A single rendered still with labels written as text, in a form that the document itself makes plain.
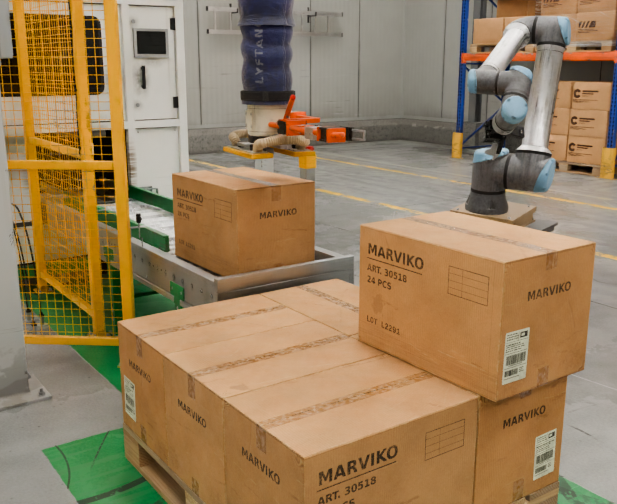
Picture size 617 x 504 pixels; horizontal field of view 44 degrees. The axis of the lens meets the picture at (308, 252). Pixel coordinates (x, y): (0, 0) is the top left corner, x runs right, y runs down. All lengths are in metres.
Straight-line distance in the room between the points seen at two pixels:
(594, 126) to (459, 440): 8.85
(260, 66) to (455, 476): 1.78
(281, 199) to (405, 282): 1.06
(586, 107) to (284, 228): 8.00
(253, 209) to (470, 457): 1.44
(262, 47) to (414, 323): 1.37
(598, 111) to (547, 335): 8.64
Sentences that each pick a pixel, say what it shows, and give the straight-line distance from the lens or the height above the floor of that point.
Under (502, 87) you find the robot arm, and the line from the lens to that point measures 2.97.
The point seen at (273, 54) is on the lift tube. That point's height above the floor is 1.49.
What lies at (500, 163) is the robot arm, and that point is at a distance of 3.37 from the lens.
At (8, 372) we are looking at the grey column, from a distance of 3.64.
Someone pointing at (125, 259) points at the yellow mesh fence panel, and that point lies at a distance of 3.72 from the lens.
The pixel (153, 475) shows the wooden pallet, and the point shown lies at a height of 0.02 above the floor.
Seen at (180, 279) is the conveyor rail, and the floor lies 0.53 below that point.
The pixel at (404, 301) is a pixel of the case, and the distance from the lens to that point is 2.36.
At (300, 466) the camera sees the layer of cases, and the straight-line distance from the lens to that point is 1.89.
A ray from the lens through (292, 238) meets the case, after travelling 3.32.
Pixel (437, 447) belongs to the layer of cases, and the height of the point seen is 0.43.
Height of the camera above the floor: 1.45
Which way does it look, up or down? 14 degrees down
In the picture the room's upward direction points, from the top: straight up
